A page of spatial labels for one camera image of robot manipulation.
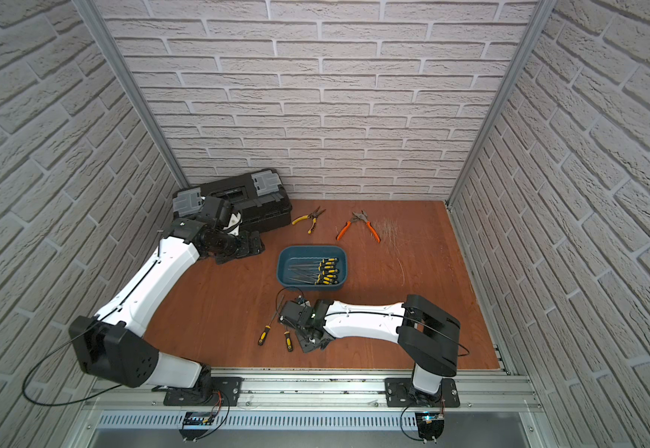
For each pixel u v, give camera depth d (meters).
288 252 0.97
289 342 0.81
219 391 0.73
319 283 0.93
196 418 0.73
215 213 0.61
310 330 0.59
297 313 0.63
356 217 1.13
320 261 1.00
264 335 0.83
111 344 0.40
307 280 0.95
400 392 0.74
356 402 0.73
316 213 1.17
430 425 0.69
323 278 0.94
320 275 0.95
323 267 0.97
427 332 0.45
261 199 0.97
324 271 0.97
